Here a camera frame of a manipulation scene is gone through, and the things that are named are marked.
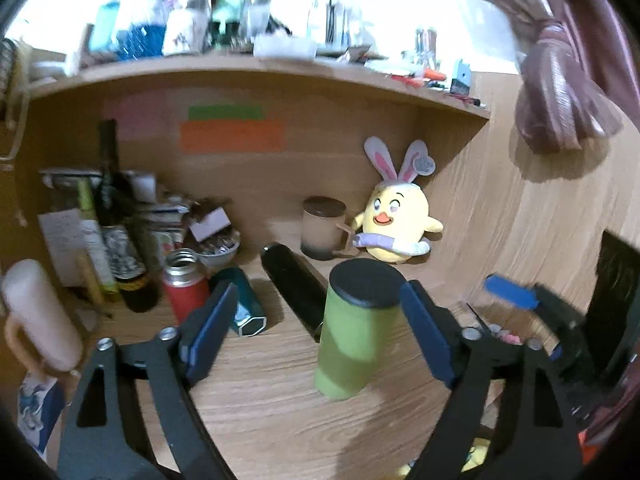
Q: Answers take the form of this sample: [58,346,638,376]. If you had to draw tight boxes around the white plastic box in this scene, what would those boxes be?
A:
[253,35,317,61]

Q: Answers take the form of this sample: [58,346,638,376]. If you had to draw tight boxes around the yellow cloth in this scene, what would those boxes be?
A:
[395,438,490,479]

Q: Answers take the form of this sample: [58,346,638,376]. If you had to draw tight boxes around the black cylindrical tumbler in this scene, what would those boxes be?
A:
[260,243,326,342]

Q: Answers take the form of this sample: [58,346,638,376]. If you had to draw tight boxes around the green cup black base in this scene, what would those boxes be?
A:
[314,258,406,401]

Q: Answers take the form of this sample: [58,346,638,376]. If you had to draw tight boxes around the yellow chick plush toy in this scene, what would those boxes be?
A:
[352,136,444,263]

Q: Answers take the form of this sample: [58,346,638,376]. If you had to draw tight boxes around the white bowl with items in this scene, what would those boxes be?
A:
[194,231,241,270]

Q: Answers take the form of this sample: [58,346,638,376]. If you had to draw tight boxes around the pink sticky note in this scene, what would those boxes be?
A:
[102,92,168,142]

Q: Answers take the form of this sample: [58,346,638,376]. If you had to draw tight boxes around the teal hexagonal cup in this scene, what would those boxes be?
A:
[208,266,267,337]

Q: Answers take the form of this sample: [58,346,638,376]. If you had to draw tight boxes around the blue pencil sharpener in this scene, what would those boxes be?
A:
[449,60,472,96]

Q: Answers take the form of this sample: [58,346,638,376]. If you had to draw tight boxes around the brown knotted curtain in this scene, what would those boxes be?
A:
[484,0,639,154]

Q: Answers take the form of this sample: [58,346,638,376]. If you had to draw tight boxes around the brown mug with lid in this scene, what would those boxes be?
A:
[300,195,356,261]

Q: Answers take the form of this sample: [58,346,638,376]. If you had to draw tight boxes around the red thermos bottle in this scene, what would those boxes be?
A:
[162,248,209,323]

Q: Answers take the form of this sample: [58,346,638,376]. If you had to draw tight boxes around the clear tall jar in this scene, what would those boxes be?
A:
[416,28,439,70]

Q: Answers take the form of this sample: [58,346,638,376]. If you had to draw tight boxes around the green sticky note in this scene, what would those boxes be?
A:
[188,104,265,122]

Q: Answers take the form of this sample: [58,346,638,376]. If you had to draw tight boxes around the pink mug with handle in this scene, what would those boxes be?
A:
[1,259,84,379]

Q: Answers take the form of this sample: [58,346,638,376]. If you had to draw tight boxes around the orange sticky note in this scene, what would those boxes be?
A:
[179,119,286,155]

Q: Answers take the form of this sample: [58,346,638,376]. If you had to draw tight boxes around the dark wine bottle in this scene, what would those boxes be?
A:
[94,119,158,313]

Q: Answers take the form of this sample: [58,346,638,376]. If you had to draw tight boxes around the clear plastic packaged item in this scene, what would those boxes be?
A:
[306,0,374,56]

